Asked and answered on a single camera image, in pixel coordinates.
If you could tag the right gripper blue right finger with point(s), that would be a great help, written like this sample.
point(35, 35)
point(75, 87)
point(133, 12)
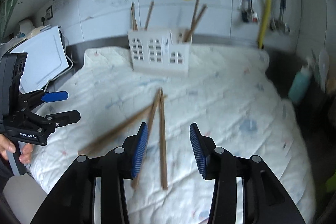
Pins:
point(200, 149)

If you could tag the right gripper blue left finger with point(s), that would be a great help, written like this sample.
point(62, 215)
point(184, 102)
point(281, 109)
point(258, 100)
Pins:
point(138, 149)

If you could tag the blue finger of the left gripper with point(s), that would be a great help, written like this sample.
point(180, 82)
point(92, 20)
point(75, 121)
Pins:
point(64, 118)
point(55, 96)

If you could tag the wooden chopstick three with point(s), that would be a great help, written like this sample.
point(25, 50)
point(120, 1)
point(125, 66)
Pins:
point(103, 140)

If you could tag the wooden chopstick one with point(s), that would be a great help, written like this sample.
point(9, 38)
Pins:
point(163, 159)

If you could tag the wooden chopstick two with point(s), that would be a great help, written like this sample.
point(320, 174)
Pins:
point(150, 120)

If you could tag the wooden chopstick four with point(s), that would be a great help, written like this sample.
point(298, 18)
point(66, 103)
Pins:
point(134, 22)

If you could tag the wooden chopstick five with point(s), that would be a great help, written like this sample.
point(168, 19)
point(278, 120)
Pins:
point(149, 15)

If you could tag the wooden chopstick seven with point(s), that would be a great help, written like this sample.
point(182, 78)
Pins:
point(195, 24)

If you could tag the wooden chopstick six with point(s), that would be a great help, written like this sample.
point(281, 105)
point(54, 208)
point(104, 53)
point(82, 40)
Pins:
point(192, 21)

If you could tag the person's left hand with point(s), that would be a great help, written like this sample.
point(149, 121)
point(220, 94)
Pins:
point(7, 146)

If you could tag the white microwave oven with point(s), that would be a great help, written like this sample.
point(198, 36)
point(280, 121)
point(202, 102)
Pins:
point(45, 60)

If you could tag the cream quilted mat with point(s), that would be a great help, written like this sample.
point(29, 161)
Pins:
point(226, 93)

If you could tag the white house-shaped utensil holder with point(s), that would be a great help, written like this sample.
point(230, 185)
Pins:
point(160, 51)

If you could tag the teal dish soap bottle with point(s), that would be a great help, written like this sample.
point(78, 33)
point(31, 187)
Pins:
point(300, 85)

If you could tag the wall power socket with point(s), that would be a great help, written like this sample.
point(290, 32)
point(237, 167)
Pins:
point(49, 13)

